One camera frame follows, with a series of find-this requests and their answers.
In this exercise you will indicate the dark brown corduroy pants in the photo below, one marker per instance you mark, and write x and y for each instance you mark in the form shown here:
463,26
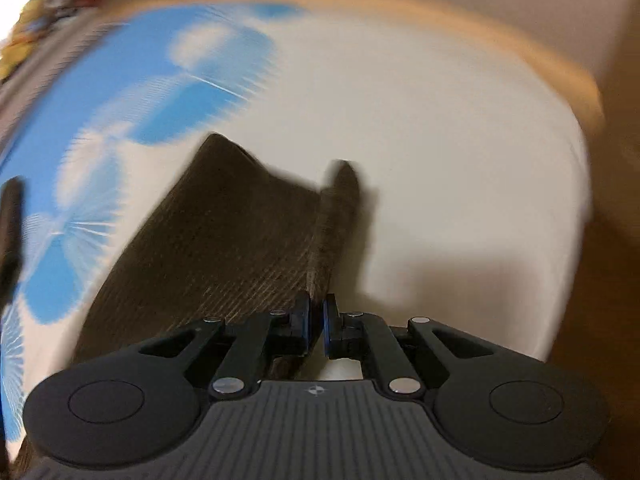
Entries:
229,240

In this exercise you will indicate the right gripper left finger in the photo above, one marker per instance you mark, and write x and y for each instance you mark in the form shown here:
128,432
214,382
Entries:
134,404

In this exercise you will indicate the blue white patterned bedsheet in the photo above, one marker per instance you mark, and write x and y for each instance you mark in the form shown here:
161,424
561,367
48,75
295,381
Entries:
474,168

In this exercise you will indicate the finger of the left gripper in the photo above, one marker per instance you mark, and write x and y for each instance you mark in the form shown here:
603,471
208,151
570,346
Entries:
11,225

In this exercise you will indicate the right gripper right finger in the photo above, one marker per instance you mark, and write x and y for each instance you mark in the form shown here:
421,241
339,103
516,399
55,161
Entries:
496,405

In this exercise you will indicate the wooden bed frame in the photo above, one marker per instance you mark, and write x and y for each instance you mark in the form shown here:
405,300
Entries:
567,78

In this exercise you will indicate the yellow plush toy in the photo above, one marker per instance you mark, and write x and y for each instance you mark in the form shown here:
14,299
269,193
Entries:
32,25

